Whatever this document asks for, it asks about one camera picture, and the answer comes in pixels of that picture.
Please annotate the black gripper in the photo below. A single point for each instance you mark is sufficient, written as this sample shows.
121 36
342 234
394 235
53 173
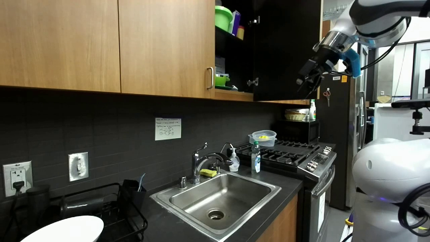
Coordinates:
322 60

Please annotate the wooden cupboard door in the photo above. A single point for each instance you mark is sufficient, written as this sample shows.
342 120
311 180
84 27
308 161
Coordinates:
166 44
287 48
58 42

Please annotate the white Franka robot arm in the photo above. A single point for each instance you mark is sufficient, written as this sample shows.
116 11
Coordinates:
390 169

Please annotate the metal cupboard hinge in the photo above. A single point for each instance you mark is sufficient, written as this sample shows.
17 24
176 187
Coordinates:
256 20
253 82

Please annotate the hanging keys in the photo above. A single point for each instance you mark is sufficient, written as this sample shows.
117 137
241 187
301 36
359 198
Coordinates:
327 95

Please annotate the green white spray bottle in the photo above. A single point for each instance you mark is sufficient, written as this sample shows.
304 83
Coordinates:
312 110

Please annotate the orange fridge sticker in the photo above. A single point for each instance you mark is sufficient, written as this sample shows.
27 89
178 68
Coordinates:
344 78

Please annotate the metal pot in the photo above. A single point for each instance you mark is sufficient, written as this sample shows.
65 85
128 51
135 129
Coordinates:
297 115

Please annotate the black refrigerator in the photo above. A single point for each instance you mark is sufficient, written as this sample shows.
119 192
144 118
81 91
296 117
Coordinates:
343 142

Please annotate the clear plastic food container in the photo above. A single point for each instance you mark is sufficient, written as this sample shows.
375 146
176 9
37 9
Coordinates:
264 138

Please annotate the orange container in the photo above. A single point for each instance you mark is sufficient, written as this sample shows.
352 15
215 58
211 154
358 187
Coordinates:
241 32

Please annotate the small green dish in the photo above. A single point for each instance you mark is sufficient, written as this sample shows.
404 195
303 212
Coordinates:
221 81

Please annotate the purple container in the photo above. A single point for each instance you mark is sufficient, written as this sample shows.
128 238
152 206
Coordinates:
236 23

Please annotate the dish soap bottle green cap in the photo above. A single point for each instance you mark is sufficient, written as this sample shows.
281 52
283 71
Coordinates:
256 161

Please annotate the black gas stove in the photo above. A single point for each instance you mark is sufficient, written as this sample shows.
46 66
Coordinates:
309 179

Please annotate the green plastic bowl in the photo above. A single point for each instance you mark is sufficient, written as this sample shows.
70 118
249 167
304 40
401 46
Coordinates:
222 17

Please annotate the clear hand soap dispenser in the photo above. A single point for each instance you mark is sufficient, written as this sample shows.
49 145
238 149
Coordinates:
234 163

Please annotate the yellow sponge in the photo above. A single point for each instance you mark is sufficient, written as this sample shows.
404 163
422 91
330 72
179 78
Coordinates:
209 172

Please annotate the chrome kitchen faucet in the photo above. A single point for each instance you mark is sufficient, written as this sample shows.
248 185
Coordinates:
199 163

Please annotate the stainless steel sink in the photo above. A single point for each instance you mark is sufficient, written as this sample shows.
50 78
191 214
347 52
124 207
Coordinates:
223 196

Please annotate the wooden lower cabinet door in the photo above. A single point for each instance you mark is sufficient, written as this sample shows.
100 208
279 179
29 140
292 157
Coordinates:
283 223

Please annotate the small chrome sink fitting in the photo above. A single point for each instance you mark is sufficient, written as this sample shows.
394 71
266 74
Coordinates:
183 181

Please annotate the round sink drain strainer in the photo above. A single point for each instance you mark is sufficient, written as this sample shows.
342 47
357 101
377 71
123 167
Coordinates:
215 214

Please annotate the blue utensil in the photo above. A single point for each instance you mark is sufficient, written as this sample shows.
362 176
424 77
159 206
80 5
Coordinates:
142 181

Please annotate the black utensil holder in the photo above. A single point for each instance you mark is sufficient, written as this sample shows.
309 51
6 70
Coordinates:
131 192

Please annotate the black dish rack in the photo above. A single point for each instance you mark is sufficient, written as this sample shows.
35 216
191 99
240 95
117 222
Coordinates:
125 219

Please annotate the white round plate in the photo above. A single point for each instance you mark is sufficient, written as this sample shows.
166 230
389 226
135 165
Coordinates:
68 228

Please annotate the white power outlet with plug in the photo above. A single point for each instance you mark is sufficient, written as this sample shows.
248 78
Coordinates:
17 177

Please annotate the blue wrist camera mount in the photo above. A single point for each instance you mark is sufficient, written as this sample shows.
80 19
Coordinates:
354 62

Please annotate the white paper wall note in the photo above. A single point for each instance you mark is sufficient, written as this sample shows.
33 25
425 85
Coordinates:
168 128

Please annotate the white wall socket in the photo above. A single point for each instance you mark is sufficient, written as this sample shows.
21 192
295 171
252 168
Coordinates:
78 165

